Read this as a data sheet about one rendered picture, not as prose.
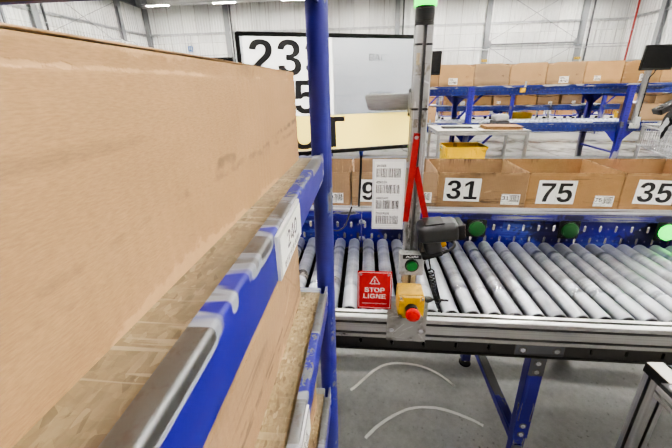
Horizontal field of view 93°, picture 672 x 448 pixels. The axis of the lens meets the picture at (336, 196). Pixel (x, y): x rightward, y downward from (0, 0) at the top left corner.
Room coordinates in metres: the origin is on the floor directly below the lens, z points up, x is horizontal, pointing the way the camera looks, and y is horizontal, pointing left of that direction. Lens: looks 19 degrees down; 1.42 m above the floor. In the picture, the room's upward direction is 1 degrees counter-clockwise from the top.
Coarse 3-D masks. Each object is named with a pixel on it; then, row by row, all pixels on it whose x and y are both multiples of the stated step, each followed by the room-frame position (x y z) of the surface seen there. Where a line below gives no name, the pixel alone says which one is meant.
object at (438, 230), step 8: (440, 216) 0.78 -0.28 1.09; (416, 224) 0.78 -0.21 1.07; (424, 224) 0.75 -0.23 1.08; (432, 224) 0.74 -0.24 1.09; (440, 224) 0.74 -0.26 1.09; (448, 224) 0.74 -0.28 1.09; (456, 224) 0.74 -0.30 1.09; (416, 232) 0.78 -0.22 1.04; (424, 232) 0.74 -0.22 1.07; (432, 232) 0.73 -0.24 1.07; (440, 232) 0.73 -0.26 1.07; (448, 232) 0.73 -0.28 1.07; (456, 232) 0.73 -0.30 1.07; (464, 232) 0.73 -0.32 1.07; (424, 240) 0.74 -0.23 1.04; (432, 240) 0.73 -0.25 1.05; (440, 240) 0.73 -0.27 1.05; (448, 240) 0.73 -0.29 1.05; (424, 248) 0.76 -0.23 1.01; (432, 248) 0.75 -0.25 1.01; (440, 248) 0.75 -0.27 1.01; (424, 256) 0.75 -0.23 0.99; (432, 256) 0.74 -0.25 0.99
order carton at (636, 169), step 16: (592, 160) 1.59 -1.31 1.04; (608, 160) 1.58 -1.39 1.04; (624, 160) 1.57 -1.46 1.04; (640, 160) 1.57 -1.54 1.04; (656, 160) 1.56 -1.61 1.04; (640, 176) 1.30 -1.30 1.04; (656, 176) 1.29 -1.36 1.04; (624, 192) 1.30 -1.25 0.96; (624, 208) 1.30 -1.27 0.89; (640, 208) 1.29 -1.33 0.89; (656, 208) 1.29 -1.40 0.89
